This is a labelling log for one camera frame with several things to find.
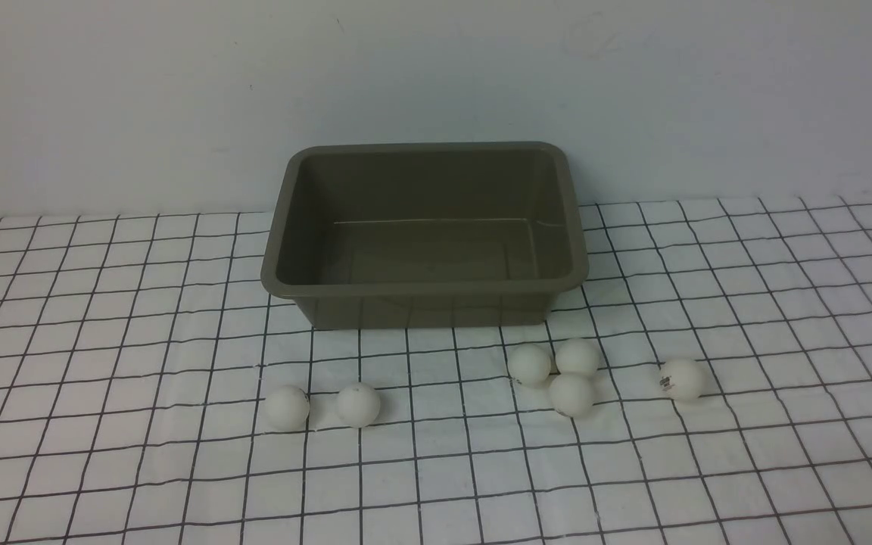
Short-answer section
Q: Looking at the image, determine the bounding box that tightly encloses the white ping-pong ball with logo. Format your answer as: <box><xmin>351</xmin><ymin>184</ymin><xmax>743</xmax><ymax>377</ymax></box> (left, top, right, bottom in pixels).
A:
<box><xmin>659</xmin><ymin>359</ymin><xmax>707</xmax><ymax>401</ymax></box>

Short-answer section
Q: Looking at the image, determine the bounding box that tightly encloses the olive green plastic bin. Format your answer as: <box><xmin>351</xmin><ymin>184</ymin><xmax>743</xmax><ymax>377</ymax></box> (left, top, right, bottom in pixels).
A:
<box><xmin>260</xmin><ymin>142</ymin><xmax>589</xmax><ymax>330</ymax></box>

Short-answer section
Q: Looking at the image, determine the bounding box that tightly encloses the white checkered tablecloth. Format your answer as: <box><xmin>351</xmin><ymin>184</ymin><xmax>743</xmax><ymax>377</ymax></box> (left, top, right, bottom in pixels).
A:
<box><xmin>0</xmin><ymin>195</ymin><xmax>872</xmax><ymax>544</ymax></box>

